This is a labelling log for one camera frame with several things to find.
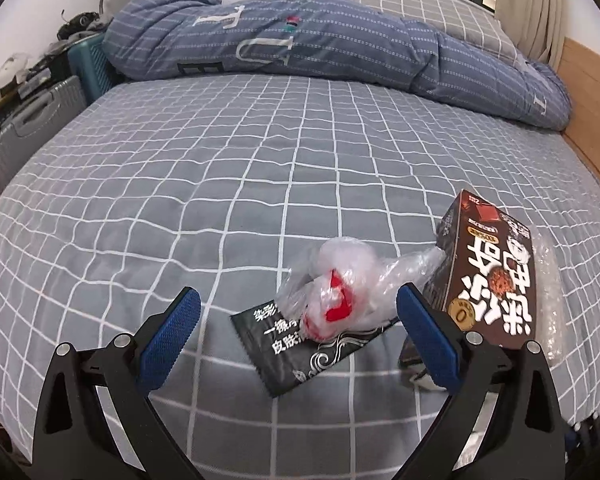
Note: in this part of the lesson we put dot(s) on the brown cardboard box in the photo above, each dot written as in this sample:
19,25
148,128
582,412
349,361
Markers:
485,270

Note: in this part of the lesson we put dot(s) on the clear bubble wrap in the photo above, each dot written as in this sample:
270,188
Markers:
550,310

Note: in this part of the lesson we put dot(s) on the clear plastic bag red print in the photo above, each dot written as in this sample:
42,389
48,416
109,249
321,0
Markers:
350,270

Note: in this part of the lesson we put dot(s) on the beige curtain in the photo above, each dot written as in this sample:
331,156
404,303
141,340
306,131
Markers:
530,5

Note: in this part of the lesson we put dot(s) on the wooden headboard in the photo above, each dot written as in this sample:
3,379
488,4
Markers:
590,105

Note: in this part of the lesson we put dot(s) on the blue striped duvet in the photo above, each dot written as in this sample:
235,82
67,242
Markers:
330,45

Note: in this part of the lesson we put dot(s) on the grey checked bed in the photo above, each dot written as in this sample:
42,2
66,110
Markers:
205,170

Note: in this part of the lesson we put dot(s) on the black wet wipe packet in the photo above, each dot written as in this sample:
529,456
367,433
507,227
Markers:
290,355

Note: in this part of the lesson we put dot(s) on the grey checked pillow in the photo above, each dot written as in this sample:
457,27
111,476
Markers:
430,10

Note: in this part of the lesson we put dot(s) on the dark items pile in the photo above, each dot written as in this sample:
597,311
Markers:
45,75

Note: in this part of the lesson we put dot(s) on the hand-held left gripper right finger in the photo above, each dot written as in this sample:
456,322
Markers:
430,345

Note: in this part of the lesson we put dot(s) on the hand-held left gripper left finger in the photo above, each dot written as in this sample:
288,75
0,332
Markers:
170,345

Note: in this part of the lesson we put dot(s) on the teal suitcase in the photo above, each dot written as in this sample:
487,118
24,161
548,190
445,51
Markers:
90,70

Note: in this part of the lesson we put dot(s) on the grey suitcase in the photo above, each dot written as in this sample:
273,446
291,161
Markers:
25,135

